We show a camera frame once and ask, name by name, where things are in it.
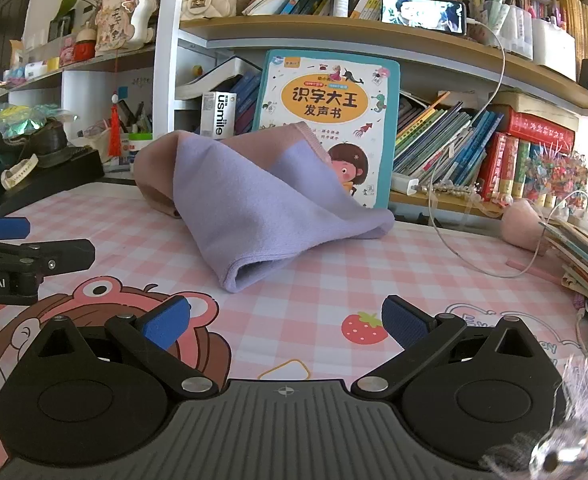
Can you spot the pink and purple sweater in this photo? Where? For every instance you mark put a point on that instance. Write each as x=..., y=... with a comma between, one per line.
x=254, y=210

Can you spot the white carton box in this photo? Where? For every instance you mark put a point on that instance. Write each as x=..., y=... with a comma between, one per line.
x=219, y=115

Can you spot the silver tinsel ornament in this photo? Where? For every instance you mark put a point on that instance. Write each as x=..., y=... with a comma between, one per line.
x=574, y=440

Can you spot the row of thin books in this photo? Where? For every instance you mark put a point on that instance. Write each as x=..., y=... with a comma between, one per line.
x=439, y=140

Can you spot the iridescent green bag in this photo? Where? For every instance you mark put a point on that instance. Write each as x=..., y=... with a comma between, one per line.
x=19, y=120

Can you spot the smartphone with lit screen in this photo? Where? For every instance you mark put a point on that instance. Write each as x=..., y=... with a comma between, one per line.
x=421, y=14

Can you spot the stack of flat books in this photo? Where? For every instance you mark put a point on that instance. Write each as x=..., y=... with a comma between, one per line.
x=584, y=255

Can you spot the teal children's picture book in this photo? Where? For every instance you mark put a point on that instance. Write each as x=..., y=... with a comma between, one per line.
x=324, y=95

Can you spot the lucky cat ornament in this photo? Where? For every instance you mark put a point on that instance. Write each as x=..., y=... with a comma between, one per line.
x=119, y=20

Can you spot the white side shelf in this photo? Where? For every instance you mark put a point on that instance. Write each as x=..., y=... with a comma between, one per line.
x=89, y=67

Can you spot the red tassel charm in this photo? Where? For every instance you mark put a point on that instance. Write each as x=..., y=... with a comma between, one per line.
x=115, y=130

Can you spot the white desk organizer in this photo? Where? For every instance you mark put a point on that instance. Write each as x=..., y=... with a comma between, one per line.
x=554, y=50

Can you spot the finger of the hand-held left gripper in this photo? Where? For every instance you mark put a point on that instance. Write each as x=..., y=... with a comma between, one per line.
x=64, y=251
x=1, y=227

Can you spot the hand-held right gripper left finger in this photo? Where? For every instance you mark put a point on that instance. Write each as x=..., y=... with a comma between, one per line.
x=166, y=322

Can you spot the pink plush toy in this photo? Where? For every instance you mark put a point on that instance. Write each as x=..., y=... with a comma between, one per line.
x=521, y=225

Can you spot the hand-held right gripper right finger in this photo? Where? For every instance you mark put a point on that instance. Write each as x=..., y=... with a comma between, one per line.
x=404, y=322

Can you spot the wooden bookshelf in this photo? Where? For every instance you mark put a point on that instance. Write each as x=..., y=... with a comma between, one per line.
x=324, y=42

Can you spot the white charger plug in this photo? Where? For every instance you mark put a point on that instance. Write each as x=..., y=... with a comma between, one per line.
x=404, y=184

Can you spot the pink checkered cartoon desk mat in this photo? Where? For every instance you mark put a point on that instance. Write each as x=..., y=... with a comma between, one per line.
x=299, y=310

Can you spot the white jar with green lid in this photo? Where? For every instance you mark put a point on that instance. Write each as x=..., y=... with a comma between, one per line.
x=140, y=149

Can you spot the black case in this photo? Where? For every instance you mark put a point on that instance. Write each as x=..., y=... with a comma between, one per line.
x=49, y=175

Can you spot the blue leaning books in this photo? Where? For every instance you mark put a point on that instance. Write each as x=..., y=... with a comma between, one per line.
x=248, y=102

